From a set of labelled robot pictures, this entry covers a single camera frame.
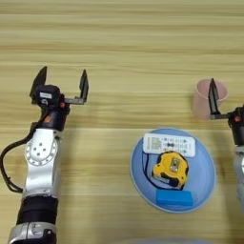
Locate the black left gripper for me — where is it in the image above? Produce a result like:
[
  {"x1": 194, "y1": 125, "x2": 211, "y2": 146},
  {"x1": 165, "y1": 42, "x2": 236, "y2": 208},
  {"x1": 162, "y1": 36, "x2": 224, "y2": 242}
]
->
[{"x1": 29, "y1": 66, "x2": 90, "y2": 132}]

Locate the blue round plate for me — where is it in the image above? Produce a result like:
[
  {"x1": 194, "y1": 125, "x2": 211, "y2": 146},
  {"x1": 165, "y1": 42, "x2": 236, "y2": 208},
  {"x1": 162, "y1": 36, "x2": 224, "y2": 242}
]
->
[{"x1": 129, "y1": 127, "x2": 217, "y2": 214}]

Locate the pink plastic cup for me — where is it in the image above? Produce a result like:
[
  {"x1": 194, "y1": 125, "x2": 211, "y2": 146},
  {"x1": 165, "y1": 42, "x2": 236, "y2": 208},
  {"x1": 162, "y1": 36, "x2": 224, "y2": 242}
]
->
[{"x1": 192, "y1": 78, "x2": 230, "y2": 121}]

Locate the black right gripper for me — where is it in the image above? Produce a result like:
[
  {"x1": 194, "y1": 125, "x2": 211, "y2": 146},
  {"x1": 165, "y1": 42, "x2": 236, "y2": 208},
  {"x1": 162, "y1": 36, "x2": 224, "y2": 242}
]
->
[{"x1": 207, "y1": 77, "x2": 244, "y2": 147}]

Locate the yellow black tape measure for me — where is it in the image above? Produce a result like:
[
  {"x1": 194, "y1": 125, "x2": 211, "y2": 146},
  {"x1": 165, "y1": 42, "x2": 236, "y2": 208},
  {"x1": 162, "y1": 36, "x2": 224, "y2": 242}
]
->
[{"x1": 141, "y1": 150, "x2": 191, "y2": 192}]

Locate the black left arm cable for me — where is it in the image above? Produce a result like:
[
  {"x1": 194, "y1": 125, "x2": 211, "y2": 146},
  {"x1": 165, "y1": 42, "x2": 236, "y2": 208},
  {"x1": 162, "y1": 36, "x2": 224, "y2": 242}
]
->
[{"x1": 0, "y1": 122, "x2": 37, "y2": 194}]

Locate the white remote control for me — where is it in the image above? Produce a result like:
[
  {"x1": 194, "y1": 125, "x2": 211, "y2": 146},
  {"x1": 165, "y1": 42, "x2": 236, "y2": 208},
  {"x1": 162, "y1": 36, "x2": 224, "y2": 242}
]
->
[{"x1": 142, "y1": 132, "x2": 197, "y2": 158}]

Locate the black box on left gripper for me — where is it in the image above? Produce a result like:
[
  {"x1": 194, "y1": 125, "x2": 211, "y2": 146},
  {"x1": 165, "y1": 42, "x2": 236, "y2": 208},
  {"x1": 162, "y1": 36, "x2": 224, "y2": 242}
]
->
[{"x1": 34, "y1": 84, "x2": 62, "y2": 108}]

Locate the blue rectangular block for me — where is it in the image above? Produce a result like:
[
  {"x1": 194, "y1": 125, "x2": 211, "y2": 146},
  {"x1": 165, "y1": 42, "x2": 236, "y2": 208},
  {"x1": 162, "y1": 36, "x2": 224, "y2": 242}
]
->
[{"x1": 154, "y1": 189, "x2": 195, "y2": 207}]

